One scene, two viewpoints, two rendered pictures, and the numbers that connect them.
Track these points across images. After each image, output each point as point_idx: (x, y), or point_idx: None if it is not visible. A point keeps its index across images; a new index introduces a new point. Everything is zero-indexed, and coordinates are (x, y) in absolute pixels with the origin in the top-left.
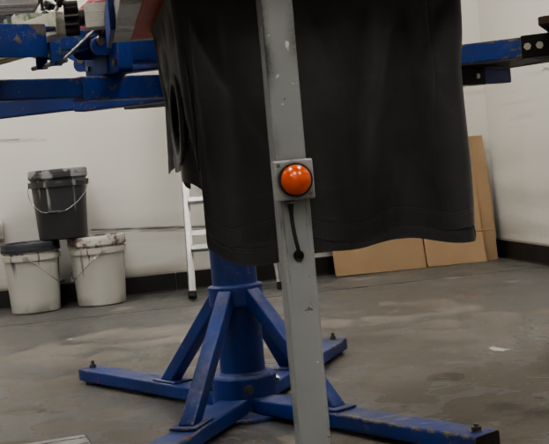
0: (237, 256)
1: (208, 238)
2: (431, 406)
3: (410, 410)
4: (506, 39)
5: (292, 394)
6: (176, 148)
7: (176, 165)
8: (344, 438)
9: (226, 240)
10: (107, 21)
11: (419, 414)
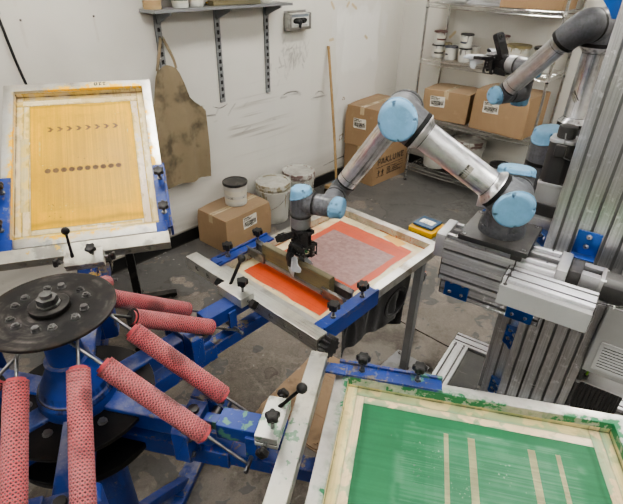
0: (392, 322)
1: (400, 321)
2: (132, 464)
3: (140, 471)
4: (108, 266)
5: (413, 321)
6: (389, 314)
7: (357, 340)
8: (204, 474)
9: (396, 319)
10: (364, 309)
11: (151, 462)
